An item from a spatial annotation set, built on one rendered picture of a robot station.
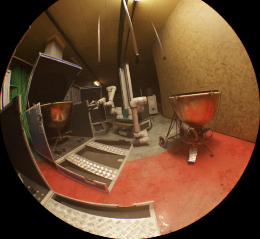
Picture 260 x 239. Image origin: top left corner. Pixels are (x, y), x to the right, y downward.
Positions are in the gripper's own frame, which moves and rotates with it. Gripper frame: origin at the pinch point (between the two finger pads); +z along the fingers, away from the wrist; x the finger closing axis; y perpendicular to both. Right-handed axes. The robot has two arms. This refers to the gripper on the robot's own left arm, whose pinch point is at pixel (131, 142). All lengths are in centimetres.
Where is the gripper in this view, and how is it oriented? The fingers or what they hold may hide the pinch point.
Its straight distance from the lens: 169.1
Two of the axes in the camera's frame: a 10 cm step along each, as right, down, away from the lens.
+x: -2.4, 1.0, -9.7
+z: -9.3, 2.6, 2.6
